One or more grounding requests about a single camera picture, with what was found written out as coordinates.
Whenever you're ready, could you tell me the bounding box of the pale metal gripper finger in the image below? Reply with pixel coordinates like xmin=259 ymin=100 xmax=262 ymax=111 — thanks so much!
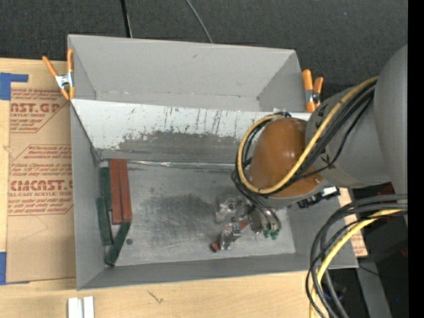
xmin=219 ymin=223 xmax=243 ymax=251
xmin=215 ymin=199 xmax=248 ymax=224

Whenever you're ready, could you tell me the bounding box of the red-brown flat block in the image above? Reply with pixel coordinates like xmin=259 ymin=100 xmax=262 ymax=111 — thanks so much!
xmin=117 ymin=159 xmax=134 ymax=223
xmin=209 ymin=220 xmax=249 ymax=253
xmin=109 ymin=159 xmax=121 ymax=225

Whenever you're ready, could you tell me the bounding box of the grey metal bin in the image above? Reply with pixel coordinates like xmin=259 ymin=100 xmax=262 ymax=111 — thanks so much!
xmin=67 ymin=34 xmax=360 ymax=291

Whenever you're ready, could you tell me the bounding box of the dark green flat block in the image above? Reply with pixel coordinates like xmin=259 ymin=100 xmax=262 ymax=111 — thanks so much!
xmin=95 ymin=196 xmax=115 ymax=246
xmin=105 ymin=221 xmax=131 ymax=268
xmin=99 ymin=166 xmax=112 ymax=212

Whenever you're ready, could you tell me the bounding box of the brown cardboard board red print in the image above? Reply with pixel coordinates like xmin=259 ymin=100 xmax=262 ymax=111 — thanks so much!
xmin=0 ymin=57 xmax=78 ymax=285

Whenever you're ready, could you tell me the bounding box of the black cylinder on white bracket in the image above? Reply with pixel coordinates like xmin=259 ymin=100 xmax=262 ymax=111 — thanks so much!
xmin=297 ymin=185 xmax=341 ymax=209

